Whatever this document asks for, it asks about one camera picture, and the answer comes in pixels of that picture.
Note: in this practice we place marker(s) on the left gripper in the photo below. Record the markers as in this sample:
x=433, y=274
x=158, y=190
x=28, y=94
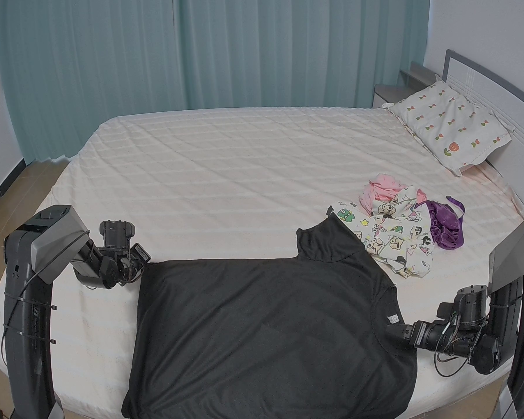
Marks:
x=133, y=271

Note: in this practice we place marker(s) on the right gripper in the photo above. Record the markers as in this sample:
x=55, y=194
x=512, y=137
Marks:
x=432, y=338

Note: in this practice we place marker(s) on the black T-shirt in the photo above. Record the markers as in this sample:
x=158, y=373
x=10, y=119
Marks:
x=266, y=321

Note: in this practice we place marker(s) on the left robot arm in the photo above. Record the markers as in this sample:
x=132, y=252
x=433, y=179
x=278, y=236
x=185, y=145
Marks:
x=30, y=321

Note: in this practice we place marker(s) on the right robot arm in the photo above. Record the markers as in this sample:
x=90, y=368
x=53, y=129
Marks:
x=519, y=321

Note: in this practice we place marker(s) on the bed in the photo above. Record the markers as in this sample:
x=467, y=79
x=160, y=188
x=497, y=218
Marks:
x=244, y=168

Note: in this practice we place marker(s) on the white printed pyjama garment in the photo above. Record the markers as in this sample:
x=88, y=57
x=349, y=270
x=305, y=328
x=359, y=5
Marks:
x=397, y=240

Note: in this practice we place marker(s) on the purple garment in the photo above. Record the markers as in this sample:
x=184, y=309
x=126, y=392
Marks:
x=445, y=229

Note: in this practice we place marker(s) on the pink garment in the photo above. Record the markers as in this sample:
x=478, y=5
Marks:
x=382, y=188

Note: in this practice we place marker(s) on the blue-green curtain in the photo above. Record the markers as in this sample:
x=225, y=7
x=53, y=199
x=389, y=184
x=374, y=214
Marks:
x=91, y=59
x=297, y=37

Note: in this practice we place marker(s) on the white printed pillow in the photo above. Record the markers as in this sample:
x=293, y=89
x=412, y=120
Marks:
x=449, y=122

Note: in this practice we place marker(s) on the grey bedside table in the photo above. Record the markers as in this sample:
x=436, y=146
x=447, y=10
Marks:
x=388, y=94

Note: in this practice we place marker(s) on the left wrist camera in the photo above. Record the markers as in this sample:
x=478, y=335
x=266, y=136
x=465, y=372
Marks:
x=141, y=252

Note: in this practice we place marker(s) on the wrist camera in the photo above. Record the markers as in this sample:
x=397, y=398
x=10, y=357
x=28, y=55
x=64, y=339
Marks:
x=141, y=252
x=446, y=311

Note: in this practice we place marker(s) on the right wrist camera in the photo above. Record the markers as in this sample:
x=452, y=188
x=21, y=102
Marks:
x=446, y=311

